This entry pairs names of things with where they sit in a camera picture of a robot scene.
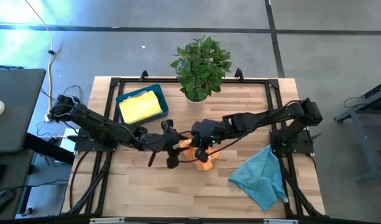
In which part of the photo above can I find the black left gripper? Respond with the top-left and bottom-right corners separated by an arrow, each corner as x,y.
146,119 -> 186,170

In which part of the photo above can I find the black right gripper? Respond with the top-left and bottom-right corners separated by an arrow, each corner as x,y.
190,119 -> 226,164

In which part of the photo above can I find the orange microfiber towel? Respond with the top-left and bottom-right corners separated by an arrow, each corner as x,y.
180,139 -> 221,171

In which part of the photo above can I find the teal plastic bin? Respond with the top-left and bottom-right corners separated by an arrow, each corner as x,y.
115,83 -> 170,125

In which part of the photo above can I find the yellow microfiber towel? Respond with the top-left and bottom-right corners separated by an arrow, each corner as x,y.
118,90 -> 163,124

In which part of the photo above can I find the light blue microfiber towel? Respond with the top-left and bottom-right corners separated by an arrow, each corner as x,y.
229,144 -> 289,212

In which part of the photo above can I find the green plant in white pot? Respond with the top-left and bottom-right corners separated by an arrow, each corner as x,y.
170,35 -> 233,112

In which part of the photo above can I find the small white box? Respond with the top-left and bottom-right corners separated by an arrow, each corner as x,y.
59,128 -> 78,153

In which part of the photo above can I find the yellow plug white socket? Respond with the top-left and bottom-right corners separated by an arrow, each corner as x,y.
44,108 -> 58,123

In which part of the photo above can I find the dark grey side desk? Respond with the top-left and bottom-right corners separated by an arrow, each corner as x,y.
0,68 -> 47,154

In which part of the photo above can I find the black side desk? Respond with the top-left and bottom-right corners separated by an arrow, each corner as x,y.
0,133 -> 76,220

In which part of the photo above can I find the black computer mouse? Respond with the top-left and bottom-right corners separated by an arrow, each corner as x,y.
0,188 -> 16,218

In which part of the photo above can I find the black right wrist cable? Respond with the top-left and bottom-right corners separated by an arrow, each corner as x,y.
177,102 -> 303,164

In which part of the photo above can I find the black aluminium table frame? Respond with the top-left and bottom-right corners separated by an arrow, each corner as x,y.
61,68 -> 327,224

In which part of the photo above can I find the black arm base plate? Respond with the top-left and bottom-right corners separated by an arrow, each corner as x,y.
270,129 -> 315,156
67,127 -> 118,153

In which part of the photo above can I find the white bracket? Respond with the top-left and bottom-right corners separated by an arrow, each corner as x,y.
90,217 -> 126,224
264,218 -> 299,224

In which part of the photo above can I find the dark cable beside frame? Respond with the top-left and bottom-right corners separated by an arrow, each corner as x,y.
68,151 -> 90,209

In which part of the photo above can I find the thin black floor cable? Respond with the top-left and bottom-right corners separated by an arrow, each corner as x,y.
36,84 -> 88,138

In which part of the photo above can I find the yellow floor cable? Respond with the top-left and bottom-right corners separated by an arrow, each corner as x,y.
24,0 -> 54,113

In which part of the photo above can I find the blue-grey metal table frame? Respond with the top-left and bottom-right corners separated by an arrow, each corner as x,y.
334,79 -> 381,184

